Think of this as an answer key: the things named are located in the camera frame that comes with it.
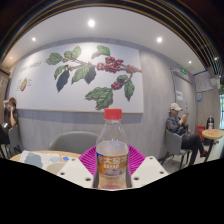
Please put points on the coffee plant wall mural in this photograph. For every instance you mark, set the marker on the coffee plant wall mural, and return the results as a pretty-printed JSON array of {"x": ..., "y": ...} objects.
[{"x": 43, "y": 93}]

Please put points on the clear red-capped drink bottle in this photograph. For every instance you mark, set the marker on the clear red-capped drink bottle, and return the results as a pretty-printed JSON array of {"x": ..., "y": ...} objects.
[{"x": 112, "y": 150}]

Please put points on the green exit sign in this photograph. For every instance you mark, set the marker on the green exit sign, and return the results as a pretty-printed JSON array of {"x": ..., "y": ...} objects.
[{"x": 183, "y": 71}]

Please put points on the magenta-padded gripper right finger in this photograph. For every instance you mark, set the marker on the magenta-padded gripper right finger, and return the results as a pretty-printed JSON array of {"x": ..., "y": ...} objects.
[{"x": 149, "y": 169}]

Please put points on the black flask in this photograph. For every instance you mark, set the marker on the black flask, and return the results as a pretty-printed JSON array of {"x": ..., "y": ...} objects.
[{"x": 210, "y": 122}]

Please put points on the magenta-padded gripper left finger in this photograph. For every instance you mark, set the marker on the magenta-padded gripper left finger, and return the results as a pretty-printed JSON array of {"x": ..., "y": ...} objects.
[{"x": 75, "y": 170}]

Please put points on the white notice board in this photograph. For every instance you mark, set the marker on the white notice board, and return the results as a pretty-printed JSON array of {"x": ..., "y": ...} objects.
[{"x": 203, "y": 81}]

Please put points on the person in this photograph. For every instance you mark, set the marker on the person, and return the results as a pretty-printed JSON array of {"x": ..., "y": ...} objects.
[
  {"x": 10, "y": 115},
  {"x": 176, "y": 126}
]

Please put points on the printed paper sheet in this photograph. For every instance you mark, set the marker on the printed paper sheet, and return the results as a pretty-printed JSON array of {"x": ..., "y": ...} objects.
[{"x": 40, "y": 159}]

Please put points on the grey upholstered chair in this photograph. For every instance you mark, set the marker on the grey upholstered chair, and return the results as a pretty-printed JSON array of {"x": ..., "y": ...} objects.
[{"x": 73, "y": 141}]

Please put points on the red bin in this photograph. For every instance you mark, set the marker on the red bin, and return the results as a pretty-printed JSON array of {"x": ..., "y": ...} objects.
[{"x": 200, "y": 131}]

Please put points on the recessed ceiling lights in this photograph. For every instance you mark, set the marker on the recessed ceiling lights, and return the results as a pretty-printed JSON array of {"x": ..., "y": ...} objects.
[{"x": 91, "y": 23}]

